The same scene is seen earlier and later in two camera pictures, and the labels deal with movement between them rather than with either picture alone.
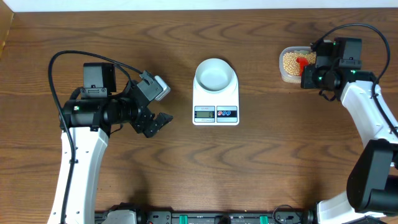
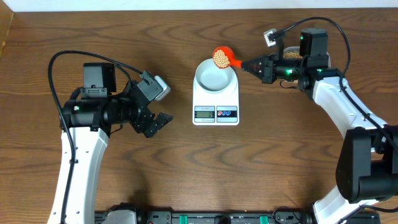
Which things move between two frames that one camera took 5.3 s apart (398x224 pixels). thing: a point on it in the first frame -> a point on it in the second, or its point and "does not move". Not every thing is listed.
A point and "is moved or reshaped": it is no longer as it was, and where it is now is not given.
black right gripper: [307, 82] -> [267, 73]
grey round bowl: [214, 75] does not move
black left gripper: [140, 122] does not move
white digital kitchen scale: [216, 109] does not move
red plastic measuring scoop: [303, 61] is moved or reshaped
